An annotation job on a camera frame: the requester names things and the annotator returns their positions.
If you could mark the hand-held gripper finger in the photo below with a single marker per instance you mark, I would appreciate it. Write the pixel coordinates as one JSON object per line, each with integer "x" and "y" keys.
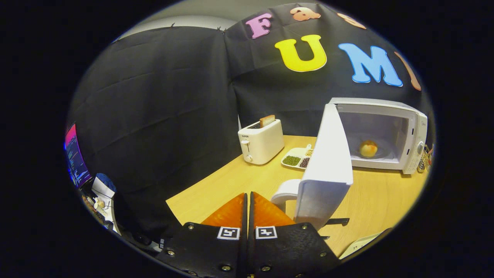
{"x": 243, "y": 216}
{"x": 252, "y": 216}

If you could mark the white microwave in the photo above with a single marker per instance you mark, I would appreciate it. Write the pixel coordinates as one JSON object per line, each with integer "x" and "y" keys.
{"x": 328, "y": 162}

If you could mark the round orange-streaked bread bun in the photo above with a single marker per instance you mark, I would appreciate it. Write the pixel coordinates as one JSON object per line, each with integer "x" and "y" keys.
{"x": 368, "y": 148}

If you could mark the white divided dish of beans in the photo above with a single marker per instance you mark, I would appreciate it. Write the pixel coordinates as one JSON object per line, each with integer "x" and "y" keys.
{"x": 293, "y": 160}

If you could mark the cream toaster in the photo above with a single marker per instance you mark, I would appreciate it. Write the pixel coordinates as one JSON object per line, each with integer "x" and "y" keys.
{"x": 262, "y": 144}

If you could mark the toast slice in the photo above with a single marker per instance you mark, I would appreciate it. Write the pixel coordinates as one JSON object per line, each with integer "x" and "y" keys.
{"x": 267, "y": 121}

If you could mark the cream square plate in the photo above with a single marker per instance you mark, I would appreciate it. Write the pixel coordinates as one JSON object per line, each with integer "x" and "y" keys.
{"x": 361, "y": 243}

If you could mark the white blue-topped object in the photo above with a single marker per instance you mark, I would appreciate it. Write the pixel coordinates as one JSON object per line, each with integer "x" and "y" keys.
{"x": 103, "y": 187}

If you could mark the computer monitor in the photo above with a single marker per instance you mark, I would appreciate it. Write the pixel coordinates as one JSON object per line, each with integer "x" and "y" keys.
{"x": 77, "y": 158}

